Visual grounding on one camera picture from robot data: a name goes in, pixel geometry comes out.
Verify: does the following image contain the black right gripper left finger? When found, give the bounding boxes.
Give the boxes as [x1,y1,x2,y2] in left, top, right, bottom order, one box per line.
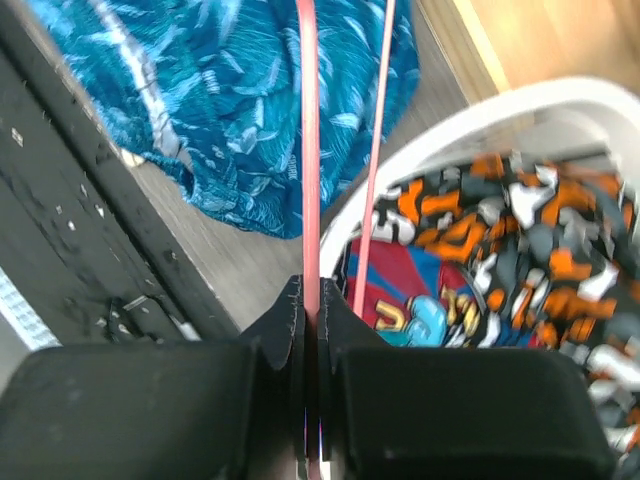
[1,276,305,479]

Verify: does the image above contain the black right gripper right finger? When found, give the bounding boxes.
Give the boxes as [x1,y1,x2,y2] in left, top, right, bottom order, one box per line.
[318,279,616,479]

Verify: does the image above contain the blue patterned shorts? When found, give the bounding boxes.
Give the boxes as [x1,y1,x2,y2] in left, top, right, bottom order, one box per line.
[26,0,420,239]

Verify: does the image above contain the pink wire hanger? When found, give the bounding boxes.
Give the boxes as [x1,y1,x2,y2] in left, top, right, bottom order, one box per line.
[297,1,396,479]

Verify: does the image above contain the colourful patterned clothes in basket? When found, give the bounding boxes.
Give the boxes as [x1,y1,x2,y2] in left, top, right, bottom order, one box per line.
[333,154,639,479]

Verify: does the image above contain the white laundry basket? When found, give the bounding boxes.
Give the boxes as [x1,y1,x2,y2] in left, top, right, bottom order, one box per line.
[320,76,639,313]

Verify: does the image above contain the wooden clothes rack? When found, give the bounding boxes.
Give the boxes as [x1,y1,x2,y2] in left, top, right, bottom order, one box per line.
[414,0,640,104]

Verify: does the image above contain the white slotted cable duct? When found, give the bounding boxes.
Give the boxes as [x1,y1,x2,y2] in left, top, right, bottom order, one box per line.
[0,270,61,351]

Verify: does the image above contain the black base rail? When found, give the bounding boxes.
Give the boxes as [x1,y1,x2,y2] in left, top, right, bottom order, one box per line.
[1,1,238,345]

